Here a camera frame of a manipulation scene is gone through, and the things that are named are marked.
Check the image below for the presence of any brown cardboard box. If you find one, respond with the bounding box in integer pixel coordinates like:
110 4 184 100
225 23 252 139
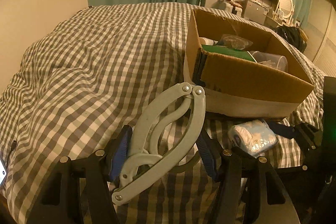
183 9 314 118

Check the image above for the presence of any white tape roll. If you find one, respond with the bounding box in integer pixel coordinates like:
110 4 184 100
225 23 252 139
249 51 288 72

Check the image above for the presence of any white oval vanity mirror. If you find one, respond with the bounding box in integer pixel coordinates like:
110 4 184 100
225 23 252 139
277 0 294 19

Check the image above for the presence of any black bag on chair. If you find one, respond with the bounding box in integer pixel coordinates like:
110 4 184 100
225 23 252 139
273 26 307 53

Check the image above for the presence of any white smartphone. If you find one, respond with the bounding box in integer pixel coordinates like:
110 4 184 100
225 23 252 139
0 159 7 186

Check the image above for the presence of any white ointment tube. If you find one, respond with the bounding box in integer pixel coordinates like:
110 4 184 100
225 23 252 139
199 37 218 46

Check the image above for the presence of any white sliding wardrobe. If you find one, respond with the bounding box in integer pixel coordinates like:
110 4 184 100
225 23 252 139
305 0 335 77

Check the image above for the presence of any blue white tissue pack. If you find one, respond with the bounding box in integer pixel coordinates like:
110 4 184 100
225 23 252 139
228 119 278 157

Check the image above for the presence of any grey white checkered bedspread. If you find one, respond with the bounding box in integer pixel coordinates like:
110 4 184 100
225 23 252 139
1 3 324 223

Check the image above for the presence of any white green medicine box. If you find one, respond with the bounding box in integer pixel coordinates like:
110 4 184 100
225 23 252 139
202 45 257 63

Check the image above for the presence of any white folding clothes hanger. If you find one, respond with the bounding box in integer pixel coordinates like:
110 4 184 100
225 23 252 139
112 83 206 206

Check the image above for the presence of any grey mini fridge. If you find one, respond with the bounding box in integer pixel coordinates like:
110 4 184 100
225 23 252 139
243 0 268 24

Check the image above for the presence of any clear plastic bag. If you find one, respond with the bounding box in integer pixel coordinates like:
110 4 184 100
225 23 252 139
217 34 253 51

